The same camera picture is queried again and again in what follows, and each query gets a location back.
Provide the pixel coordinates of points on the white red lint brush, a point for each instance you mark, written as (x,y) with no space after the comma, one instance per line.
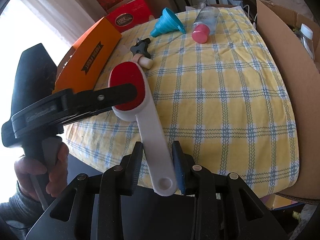
(143,110)

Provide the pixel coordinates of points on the yellow plaid tablecloth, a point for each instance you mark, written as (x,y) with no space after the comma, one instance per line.
(225,102)

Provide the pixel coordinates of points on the clear bottle with pink cap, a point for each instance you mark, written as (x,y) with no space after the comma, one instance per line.
(205,24)

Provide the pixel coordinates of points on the brown cardboard box right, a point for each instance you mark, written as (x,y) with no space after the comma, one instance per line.
(301,77)

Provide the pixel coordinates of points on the teal collapsible funnel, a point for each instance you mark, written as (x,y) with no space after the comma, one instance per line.
(168,22)

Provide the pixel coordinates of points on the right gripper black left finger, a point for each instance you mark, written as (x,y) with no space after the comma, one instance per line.
(91,204)

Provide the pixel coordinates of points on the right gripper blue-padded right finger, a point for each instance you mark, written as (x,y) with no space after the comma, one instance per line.
(225,206)

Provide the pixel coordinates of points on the black star knob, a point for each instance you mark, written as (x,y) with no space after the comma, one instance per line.
(141,47)

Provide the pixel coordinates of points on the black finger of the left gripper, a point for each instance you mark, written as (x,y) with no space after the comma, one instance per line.
(91,103)

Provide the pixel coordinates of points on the white sheer curtain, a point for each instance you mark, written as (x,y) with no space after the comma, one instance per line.
(57,24)

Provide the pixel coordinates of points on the orange cardboard box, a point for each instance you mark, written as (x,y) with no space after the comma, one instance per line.
(80,69)

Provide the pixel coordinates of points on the grey sleeve left forearm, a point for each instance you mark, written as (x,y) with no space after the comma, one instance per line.
(21,209)

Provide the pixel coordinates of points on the red chocolate gift box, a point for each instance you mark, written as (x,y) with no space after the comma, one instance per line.
(131,14)

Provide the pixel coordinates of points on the beige white makeup sponge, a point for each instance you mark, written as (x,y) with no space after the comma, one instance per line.
(142,61)

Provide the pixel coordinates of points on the clear bottle white cap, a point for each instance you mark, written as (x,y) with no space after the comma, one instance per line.
(307,40)

